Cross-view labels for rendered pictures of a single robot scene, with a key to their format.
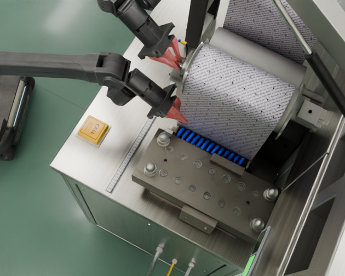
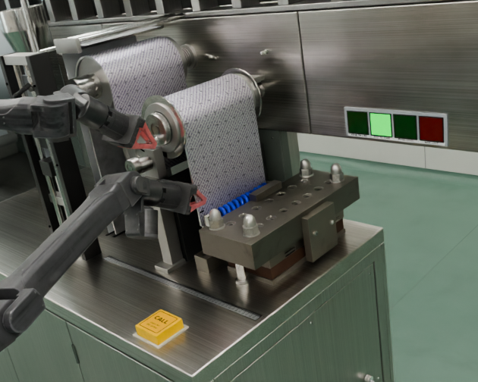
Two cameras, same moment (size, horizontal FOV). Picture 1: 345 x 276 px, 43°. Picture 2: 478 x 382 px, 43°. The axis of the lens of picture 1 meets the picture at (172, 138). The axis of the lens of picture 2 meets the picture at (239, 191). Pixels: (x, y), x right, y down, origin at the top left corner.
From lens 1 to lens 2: 1.24 m
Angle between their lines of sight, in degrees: 60
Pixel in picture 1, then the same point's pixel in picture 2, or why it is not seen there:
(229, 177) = (279, 193)
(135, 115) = (158, 296)
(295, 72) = not seen: hidden behind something
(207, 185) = (284, 202)
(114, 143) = (189, 313)
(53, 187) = not seen: outside the picture
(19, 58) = (44, 247)
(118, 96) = (149, 219)
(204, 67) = (175, 98)
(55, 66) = (85, 215)
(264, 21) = (146, 93)
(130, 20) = (98, 104)
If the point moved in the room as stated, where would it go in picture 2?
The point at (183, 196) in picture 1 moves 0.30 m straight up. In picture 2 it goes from (292, 214) to (275, 82)
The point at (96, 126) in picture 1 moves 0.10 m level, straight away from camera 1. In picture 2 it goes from (158, 318) to (110, 325)
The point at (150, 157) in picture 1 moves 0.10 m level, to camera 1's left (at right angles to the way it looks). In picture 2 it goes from (234, 233) to (213, 256)
